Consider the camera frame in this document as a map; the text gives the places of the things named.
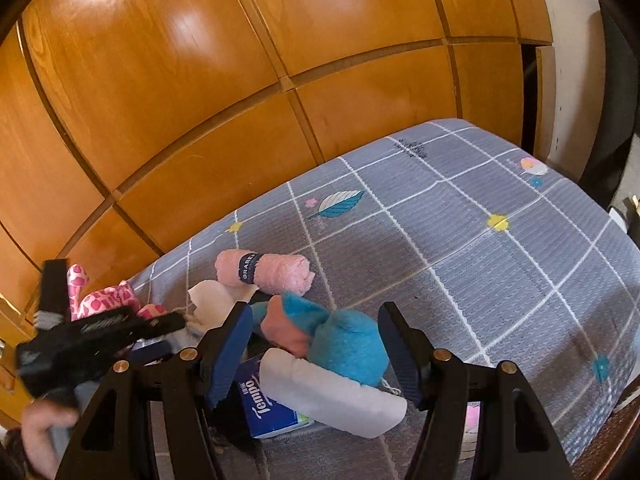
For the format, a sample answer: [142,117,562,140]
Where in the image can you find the pink rolled towel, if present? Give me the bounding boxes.
[215,249,313,296]

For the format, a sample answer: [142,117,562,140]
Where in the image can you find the wooden wardrobe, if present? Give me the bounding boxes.
[0,0,556,311]

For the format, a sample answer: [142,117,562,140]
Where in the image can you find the pink spotted giraffe plush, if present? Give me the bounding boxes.
[66,263,171,323]

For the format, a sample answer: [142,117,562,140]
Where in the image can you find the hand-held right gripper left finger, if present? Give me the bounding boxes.
[52,301,256,480]

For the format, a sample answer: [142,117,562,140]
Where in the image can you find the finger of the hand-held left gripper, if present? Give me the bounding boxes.
[120,311,187,346]
[37,259,71,333]

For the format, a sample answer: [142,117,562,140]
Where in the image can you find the blue plush toy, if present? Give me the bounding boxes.
[250,292,396,388]

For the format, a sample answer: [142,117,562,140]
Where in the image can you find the wooden bed frame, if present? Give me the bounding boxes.
[565,395,640,480]

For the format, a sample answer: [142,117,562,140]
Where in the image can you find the grey checked bed sheet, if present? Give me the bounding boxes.
[70,119,640,480]

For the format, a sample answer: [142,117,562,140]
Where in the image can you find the white towel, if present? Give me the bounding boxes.
[259,349,407,437]
[187,280,251,333]

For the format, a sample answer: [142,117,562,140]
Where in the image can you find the person's left hand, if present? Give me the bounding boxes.
[22,402,80,478]

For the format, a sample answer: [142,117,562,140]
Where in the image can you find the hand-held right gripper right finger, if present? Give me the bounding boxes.
[377,301,576,480]

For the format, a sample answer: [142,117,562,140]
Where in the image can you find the dark hanging cloth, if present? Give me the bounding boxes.
[580,5,640,211]

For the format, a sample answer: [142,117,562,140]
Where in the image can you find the blue tissue pack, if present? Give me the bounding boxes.
[232,355,316,441]

